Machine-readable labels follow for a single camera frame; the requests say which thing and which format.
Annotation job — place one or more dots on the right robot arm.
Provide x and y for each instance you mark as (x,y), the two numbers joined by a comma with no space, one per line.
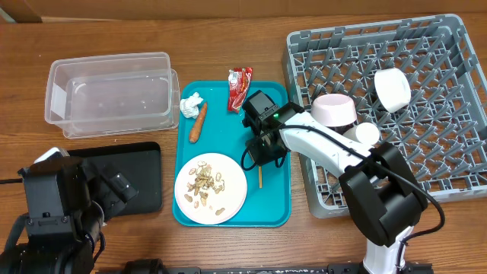
(384,198)

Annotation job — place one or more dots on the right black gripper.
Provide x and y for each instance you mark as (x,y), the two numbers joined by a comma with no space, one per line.
(259,157)

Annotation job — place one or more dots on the crumpled white tissue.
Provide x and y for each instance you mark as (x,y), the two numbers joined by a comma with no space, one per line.
(189,107)

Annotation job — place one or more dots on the black mounting rail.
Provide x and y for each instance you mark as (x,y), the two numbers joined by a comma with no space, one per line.
(156,266)

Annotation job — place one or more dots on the white cup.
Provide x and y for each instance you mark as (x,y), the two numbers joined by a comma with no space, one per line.
(365,133)

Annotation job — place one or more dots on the pink shallow bowl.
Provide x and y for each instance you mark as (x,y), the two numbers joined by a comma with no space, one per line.
(334,110)

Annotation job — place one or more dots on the grey dishwasher rack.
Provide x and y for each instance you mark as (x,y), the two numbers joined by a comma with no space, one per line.
(442,132)

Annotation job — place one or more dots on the orange carrot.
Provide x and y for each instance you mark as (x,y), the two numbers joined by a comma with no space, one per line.
(198,124)

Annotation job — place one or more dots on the white bowl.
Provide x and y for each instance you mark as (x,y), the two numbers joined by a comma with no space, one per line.
(392,88)

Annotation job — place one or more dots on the red snack wrapper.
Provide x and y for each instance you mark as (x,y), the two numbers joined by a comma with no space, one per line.
(239,83)

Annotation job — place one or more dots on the white plate with peanut shells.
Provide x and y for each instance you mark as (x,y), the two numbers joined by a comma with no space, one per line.
(210,189)

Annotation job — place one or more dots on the clear plastic storage bin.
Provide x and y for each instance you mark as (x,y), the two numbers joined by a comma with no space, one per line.
(112,95)

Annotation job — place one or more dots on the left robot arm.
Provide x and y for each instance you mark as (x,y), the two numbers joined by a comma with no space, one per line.
(69,199)

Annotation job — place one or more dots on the black rectangular tray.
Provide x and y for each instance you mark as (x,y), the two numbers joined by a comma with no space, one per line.
(140,163)

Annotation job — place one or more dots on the teal serving tray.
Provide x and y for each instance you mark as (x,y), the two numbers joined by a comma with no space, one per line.
(222,132)

